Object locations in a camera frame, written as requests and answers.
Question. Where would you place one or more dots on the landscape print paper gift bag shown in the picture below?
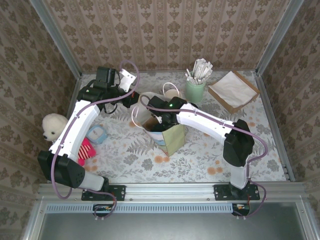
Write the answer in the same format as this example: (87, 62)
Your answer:
(175, 140)

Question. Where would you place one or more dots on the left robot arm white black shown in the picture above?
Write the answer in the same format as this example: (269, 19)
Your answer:
(75, 125)

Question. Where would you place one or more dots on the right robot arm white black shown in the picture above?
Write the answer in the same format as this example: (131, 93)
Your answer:
(207, 120)

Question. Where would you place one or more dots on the stack of green paper cups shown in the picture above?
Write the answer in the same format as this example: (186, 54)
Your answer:
(172, 93)

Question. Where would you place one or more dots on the pale green holder cup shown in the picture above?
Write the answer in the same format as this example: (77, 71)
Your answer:
(195, 92)

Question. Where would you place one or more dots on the small blue box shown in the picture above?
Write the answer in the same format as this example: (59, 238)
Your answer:
(97, 135)

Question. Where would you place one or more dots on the floral tablecloth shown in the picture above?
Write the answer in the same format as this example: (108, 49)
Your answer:
(175, 170)

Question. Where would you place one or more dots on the bundle of paper-wrapped straws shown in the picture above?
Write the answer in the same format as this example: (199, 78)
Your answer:
(202, 70)

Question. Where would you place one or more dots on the white seal plush toy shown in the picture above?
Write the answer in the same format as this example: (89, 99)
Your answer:
(53, 125)

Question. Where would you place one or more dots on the pink striped sock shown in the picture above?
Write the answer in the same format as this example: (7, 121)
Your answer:
(86, 152)

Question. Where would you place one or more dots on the stack of white napkins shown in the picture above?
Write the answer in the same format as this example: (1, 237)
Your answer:
(235, 90)

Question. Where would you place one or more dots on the brown cardboard napkin tray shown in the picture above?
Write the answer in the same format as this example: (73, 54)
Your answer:
(256, 95)

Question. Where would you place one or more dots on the grey metal sheet panel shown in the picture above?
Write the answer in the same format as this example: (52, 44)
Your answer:
(175, 227)

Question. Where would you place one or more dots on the black connector housing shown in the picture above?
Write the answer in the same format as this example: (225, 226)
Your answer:
(100, 211)
(241, 210)

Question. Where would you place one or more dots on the aluminium side rail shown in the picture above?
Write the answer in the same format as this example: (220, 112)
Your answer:
(266, 100)
(76, 85)

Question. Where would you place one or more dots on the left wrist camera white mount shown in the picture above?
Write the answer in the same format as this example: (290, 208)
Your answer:
(126, 80)

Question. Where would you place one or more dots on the aluminium frame post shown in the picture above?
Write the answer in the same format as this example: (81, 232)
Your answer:
(277, 37)
(58, 37)

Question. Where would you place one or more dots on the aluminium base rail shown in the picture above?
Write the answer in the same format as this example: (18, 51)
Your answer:
(170, 192)

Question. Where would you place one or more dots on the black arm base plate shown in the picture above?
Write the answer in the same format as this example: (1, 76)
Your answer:
(220, 192)
(120, 192)

